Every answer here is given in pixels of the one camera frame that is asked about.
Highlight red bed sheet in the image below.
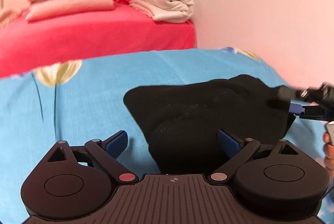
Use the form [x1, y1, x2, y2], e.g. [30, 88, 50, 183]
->
[1, 5, 196, 77]

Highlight cream cloth on bed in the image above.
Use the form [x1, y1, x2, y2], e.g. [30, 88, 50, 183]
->
[0, 8, 23, 28]

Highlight black pants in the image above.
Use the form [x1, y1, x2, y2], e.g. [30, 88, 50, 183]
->
[123, 75, 295, 174]

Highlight blue floral bed sheet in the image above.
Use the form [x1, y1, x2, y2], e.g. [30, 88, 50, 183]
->
[0, 46, 334, 224]

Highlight rolled cream blanket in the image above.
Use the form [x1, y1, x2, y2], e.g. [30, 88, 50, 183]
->
[129, 0, 194, 23]

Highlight person right hand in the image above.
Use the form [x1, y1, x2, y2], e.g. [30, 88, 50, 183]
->
[323, 132, 334, 177]

